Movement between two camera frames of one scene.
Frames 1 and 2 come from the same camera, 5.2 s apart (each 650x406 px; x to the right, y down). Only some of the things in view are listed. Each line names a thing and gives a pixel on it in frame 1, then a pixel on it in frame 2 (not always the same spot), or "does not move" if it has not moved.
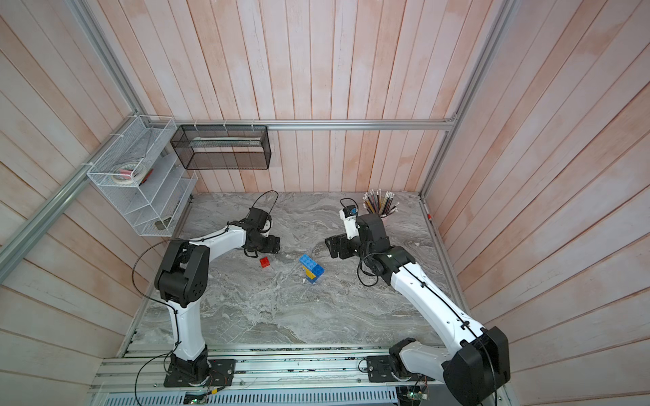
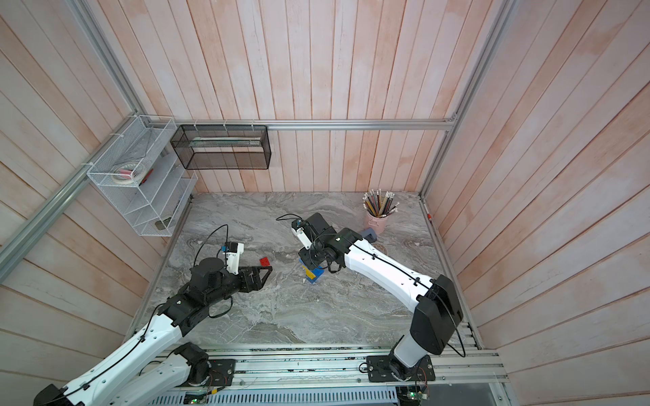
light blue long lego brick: x=307 y=261 does not move
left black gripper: x=273 y=245 to x=256 y=284
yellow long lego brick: x=309 y=273 does not move
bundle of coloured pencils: x=378 y=203 does not move
